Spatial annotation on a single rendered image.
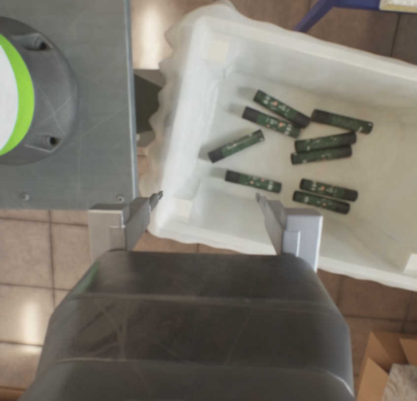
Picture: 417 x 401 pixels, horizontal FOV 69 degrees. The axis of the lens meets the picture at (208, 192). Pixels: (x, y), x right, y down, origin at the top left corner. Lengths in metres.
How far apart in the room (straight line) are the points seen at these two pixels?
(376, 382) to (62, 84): 1.54
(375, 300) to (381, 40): 1.11
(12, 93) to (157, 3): 1.09
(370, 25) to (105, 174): 1.21
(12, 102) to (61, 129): 0.08
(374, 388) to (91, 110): 1.52
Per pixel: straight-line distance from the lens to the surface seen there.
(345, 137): 0.84
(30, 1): 0.40
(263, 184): 0.81
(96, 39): 0.37
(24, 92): 0.31
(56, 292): 1.68
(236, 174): 0.80
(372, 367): 1.61
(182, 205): 0.62
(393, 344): 1.74
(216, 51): 0.60
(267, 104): 0.79
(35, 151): 0.36
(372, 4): 0.94
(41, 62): 0.35
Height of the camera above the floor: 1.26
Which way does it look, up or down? 76 degrees down
